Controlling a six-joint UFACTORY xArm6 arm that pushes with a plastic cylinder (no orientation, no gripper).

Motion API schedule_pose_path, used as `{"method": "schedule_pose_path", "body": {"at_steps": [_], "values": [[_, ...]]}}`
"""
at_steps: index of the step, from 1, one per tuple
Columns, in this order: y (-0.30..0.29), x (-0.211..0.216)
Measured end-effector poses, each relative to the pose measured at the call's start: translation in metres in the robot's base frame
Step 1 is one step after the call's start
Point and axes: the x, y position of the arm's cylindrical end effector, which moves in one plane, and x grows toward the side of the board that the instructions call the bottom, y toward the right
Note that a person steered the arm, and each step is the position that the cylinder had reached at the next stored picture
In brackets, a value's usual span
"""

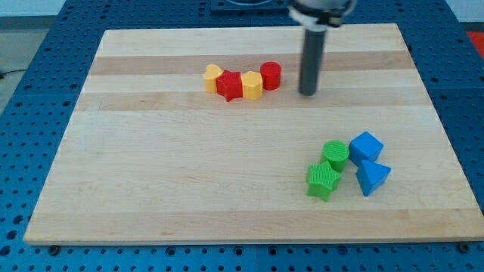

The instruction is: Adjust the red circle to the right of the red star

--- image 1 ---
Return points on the yellow hexagon block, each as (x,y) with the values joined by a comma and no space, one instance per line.
(252,85)

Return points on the yellow heart block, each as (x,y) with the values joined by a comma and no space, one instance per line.
(210,76)

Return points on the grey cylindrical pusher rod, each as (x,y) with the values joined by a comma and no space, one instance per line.
(310,64)

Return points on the green cylinder block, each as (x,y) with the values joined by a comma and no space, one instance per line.
(336,153)

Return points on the blue triangle block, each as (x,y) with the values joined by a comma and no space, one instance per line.
(371,176)

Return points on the red star block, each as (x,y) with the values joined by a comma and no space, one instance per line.
(229,85)

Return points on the wooden board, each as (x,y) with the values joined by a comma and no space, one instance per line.
(150,158)

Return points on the blue cube block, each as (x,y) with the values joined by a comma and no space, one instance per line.
(364,147)

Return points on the red cylinder block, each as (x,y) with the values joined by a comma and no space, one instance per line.
(271,75)

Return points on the green star block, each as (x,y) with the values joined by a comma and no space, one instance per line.
(322,181)

